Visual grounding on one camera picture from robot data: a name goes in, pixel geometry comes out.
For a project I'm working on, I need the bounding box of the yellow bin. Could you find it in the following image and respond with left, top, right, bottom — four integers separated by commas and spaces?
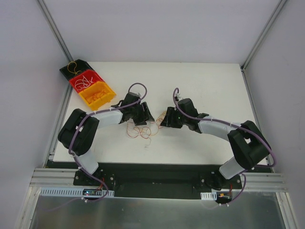
79, 82, 116, 111

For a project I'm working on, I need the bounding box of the black bin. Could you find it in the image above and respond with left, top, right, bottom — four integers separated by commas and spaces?
60, 59, 93, 81

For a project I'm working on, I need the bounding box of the cable duct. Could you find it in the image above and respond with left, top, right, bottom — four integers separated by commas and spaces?
40, 187, 114, 198
200, 190, 233, 201

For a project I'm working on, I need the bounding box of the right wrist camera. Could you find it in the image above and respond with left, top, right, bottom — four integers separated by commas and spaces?
173, 93, 183, 102

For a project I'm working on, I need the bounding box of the left cable duct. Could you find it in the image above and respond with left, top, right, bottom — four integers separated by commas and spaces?
40, 187, 114, 198

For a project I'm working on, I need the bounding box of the aluminium frame post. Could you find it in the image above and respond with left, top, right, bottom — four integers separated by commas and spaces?
240, 0, 289, 72
36, 0, 73, 61

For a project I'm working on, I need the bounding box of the yellow grey striped cable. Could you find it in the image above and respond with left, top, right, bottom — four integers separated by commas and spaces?
154, 111, 169, 128

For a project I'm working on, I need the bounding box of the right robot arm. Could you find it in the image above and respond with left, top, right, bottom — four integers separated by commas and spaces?
161, 98, 271, 188

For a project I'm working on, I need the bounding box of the right cable duct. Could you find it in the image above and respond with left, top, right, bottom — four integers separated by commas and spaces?
200, 190, 233, 201

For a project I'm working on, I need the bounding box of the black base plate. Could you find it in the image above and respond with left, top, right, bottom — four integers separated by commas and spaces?
73, 163, 242, 199

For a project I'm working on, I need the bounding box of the right aluminium frame post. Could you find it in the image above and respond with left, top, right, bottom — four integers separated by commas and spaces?
240, 0, 289, 72

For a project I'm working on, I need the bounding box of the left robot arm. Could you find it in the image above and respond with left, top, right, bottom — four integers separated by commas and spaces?
58, 92, 154, 186

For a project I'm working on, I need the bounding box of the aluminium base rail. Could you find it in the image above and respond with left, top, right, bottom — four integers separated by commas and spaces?
30, 168, 79, 187

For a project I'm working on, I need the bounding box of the left aluminium frame post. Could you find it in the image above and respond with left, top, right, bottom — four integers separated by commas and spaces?
36, 0, 73, 61

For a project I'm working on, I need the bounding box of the red bin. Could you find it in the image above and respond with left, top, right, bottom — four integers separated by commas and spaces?
69, 70, 104, 94

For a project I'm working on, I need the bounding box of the orange cable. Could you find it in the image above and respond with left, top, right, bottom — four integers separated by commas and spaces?
88, 90, 107, 102
126, 121, 159, 139

